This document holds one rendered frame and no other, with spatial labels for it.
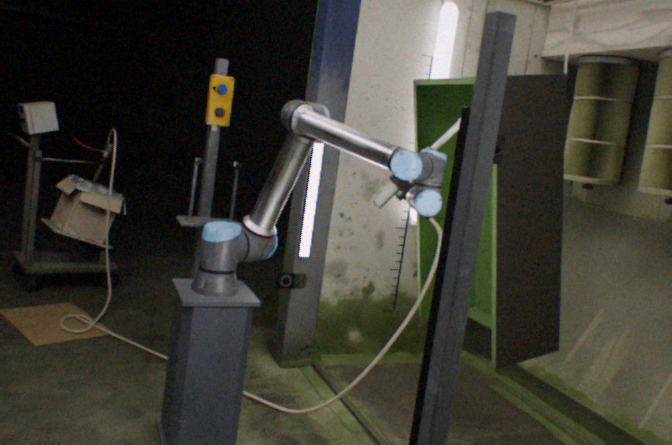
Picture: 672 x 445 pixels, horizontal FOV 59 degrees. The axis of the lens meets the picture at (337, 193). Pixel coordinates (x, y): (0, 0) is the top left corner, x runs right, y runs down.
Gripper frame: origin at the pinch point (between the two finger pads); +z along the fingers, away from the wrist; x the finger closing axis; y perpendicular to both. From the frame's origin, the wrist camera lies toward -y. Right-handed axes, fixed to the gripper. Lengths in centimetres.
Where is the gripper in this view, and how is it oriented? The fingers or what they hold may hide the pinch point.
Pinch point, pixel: (402, 187)
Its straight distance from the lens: 235.9
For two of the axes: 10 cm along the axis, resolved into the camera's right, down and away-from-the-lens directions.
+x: 7.1, -7.1, -0.2
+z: -1.0, -1.2, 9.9
